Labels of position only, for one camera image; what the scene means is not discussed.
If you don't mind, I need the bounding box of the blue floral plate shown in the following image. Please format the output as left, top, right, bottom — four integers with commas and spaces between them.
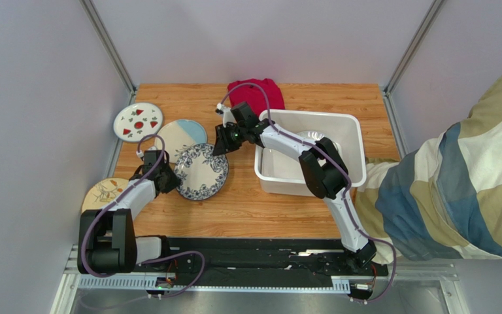
174, 143, 229, 201

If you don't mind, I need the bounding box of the white rectangular plate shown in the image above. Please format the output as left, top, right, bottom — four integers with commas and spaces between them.
259, 149, 304, 181

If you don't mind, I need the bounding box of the light blue plate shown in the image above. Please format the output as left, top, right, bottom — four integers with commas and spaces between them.
158, 119, 208, 164

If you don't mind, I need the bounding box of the white plastic bin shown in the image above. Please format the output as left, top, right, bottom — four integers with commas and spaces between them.
254, 109, 367, 197

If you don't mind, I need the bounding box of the white round plate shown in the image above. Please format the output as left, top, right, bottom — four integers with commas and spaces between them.
297, 130, 325, 141

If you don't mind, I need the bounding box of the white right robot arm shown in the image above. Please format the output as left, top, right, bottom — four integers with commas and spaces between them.
213, 102, 377, 268

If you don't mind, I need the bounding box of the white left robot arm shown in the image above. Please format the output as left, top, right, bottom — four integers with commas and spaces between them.
77, 150, 180, 277

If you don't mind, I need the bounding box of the red folded cloth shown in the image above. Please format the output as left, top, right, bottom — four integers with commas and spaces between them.
227, 78, 285, 115

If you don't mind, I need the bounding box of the round wooden board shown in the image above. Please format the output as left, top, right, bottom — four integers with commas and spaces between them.
81, 177, 129, 213

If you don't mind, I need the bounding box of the white plate with red flowers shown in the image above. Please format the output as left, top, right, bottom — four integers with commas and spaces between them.
113, 102, 164, 143

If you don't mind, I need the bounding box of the patterned quilt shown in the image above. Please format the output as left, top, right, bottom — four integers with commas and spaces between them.
354, 75, 502, 264

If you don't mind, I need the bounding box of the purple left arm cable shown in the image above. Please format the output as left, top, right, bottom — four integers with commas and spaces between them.
79, 133, 207, 299

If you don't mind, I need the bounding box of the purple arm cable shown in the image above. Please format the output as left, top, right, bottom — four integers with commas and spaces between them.
79, 133, 207, 299
219, 82, 397, 304

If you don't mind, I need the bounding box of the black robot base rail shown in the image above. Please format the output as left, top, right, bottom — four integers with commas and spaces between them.
137, 236, 389, 290

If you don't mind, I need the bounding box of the aluminium frame post right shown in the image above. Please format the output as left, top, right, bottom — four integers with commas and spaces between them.
384, 0, 447, 97

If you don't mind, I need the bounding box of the aluminium frame post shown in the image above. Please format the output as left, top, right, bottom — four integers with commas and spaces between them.
384, 0, 447, 97
79, 0, 137, 96

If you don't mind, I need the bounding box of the aluminium frame post left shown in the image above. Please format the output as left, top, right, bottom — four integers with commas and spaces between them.
79, 0, 137, 96

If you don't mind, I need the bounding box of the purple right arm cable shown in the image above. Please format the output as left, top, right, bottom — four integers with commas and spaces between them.
219, 82, 397, 304

